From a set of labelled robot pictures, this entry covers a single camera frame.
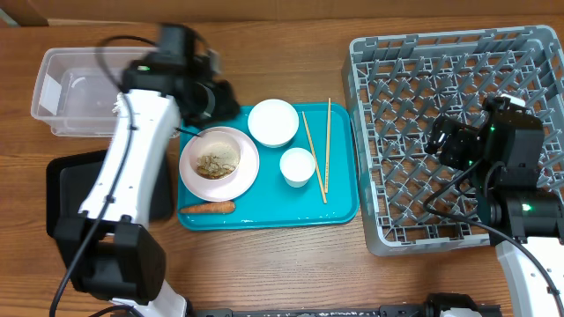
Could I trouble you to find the white tissue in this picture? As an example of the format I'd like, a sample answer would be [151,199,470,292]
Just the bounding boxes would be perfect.
[112,97,123,115]

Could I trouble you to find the black tray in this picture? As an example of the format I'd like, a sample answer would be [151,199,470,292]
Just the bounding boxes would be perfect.
[46,150,174,237]

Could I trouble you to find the orange carrot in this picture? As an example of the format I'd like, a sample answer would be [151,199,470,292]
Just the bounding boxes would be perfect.
[179,201,235,214]

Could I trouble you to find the grey dishwasher rack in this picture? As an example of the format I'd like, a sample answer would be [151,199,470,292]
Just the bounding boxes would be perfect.
[342,26,563,256]

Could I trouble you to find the white cup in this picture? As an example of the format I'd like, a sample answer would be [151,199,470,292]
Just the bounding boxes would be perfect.
[279,147,315,188]

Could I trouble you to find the pink bowl with food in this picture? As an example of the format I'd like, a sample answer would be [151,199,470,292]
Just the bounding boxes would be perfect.
[189,131,241,179]

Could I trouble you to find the white round bowl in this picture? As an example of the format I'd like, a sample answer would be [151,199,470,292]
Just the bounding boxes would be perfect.
[248,99,300,148]

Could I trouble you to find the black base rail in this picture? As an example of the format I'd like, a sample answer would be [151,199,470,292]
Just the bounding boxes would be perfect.
[188,292,502,317]

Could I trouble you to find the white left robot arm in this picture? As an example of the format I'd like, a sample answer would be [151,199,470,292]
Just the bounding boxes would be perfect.
[52,24,241,316]

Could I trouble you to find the pink plate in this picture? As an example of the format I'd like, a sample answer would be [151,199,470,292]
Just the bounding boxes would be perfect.
[179,127,260,202]

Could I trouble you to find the clear plastic bin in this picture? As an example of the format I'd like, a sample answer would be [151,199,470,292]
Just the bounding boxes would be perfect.
[30,47,186,139]

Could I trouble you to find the food scraps in bowl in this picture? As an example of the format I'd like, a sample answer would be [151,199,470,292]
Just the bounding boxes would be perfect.
[196,154,237,180]

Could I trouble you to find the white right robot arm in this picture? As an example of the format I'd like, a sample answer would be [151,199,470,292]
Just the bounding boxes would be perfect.
[423,94,563,316]

